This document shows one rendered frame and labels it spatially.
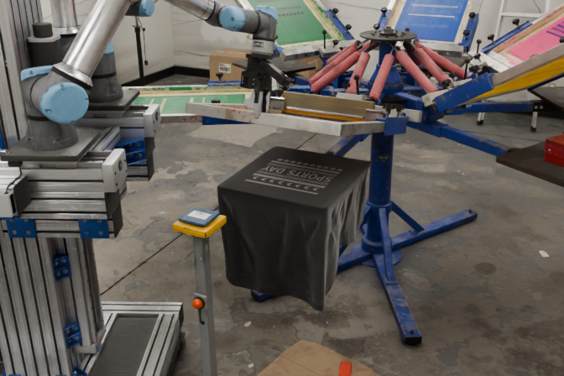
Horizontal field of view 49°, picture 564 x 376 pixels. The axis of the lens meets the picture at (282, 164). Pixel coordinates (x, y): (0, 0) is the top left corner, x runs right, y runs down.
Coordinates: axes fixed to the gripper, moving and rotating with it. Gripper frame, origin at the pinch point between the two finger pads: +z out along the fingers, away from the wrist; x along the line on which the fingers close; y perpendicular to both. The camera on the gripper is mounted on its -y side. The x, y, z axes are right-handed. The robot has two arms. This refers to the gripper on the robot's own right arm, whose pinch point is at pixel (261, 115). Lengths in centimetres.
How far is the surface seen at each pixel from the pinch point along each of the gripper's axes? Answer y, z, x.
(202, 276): 11, 56, 9
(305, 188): -8.8, 26.1, -24.2
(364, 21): 126, -85, -462
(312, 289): -17, 63, -23
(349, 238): -21, 47, -46
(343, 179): -18.6, 22.2, -37.8
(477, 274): -59, 83, -172
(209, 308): 10, 69, 4
